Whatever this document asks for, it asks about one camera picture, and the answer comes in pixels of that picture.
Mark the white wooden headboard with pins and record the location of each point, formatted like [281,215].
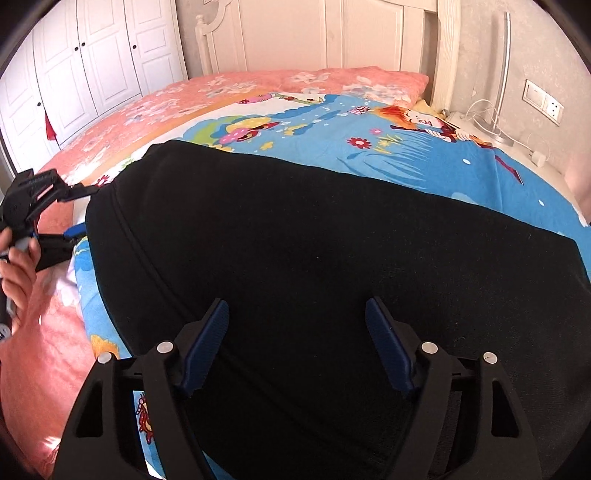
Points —
[323,37]

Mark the person's left hand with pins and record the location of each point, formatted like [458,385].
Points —
[21,277]

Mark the white wardrobe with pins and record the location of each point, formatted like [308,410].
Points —
[92,69]

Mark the yellow pillow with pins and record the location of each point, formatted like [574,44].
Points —
[427,107]

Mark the black pants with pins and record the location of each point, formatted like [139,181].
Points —
[323,277]

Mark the white charger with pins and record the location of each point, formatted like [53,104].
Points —
[538,159]

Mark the pink floral bed sheet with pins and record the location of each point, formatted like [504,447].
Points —
[138,120]

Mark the grey wall socket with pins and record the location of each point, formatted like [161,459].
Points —
[542,101]

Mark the pink floral pillow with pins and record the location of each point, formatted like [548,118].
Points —
[360,81]

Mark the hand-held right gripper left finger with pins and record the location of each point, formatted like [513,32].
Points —
[203,355]

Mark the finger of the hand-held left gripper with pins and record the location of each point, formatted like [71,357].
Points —
[60,240]
[55,191]

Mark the white nightstand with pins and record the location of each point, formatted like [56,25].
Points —
[512,152]

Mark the red hanging tag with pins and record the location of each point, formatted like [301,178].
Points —
[50,127]

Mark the blue cartoon printed blanket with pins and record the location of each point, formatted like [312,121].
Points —
[392,152]

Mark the silver desk lamp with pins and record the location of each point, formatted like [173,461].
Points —
[504,69]

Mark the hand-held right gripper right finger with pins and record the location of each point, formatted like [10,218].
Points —
[390,350]

